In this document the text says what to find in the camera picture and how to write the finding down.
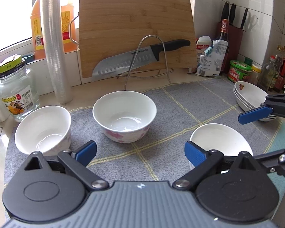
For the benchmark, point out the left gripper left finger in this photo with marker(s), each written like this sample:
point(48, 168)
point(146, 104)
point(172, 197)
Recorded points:
point(75, 163)

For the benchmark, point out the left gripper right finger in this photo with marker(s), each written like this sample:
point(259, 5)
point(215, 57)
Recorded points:
point(204, 162)

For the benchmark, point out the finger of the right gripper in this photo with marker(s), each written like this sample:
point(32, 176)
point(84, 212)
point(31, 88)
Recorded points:
point(273, 162)
point(254, 114)

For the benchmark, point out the plain white bowl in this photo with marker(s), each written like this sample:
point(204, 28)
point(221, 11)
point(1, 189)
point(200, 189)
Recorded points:
point(220, 137)

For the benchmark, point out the white bowl pink flowers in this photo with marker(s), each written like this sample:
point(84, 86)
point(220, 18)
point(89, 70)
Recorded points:
point(124, 116)

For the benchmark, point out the lower stacked white plates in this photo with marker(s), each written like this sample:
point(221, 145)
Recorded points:
point(246, 107)

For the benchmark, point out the clear glass bottle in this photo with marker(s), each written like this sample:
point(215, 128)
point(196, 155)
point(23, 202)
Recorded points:
point(267, 73)

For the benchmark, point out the grey checked mat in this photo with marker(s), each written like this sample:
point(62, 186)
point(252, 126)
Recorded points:
point(181, 108)

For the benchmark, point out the green lid sauce jar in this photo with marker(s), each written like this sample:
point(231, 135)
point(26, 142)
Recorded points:
point(239, 71)

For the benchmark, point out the yellow lid small jar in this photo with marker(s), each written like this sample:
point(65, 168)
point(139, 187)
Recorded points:
point(255, 74)

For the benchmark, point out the white seasoning bag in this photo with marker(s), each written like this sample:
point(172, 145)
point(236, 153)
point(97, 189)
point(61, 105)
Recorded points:
point(211, 61)

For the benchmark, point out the brown knife block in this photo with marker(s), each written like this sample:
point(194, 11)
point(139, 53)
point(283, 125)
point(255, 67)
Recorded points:
point(234, 34)

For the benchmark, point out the dark soy sauce bottle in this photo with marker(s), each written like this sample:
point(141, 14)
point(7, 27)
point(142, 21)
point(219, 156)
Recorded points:
point(224, 36)

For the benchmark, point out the red white salt bag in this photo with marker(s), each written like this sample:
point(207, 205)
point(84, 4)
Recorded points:
point(202, 43)

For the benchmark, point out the glass jar yellow lid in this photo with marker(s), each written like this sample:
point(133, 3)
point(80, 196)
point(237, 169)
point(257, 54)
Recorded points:
point(18, 89)

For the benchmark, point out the teal dish on sill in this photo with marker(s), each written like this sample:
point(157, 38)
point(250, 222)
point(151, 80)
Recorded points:
point(28, 58)

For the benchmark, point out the orange oil bottle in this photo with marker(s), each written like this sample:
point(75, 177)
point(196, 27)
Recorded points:
point(67, 14)

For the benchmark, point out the bamboo cutting board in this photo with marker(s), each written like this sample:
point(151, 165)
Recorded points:
point(111, 27)

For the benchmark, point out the cling film roll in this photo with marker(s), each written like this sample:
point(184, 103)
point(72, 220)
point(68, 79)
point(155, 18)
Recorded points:
point(50, 15)

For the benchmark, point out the black handled santoku knife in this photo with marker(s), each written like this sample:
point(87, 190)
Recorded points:
point(121, 63)

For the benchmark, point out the metal wire rack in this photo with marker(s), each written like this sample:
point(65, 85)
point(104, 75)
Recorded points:
point(149, 59)

